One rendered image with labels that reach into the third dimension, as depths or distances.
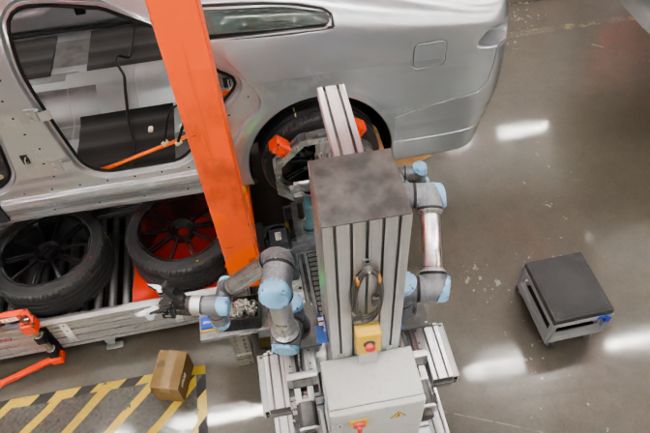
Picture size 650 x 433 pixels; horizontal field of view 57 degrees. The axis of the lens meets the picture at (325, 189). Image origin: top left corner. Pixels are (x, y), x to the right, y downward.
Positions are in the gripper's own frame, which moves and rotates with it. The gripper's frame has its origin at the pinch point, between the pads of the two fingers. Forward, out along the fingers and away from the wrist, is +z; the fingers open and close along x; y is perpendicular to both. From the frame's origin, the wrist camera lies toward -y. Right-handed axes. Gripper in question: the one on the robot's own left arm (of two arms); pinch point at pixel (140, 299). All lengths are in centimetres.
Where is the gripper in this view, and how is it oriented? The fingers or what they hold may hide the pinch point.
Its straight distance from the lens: 253.3
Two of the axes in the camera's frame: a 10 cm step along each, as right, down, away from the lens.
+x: 0.9, -6.7, 7.4
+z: -10.0, -0.3, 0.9
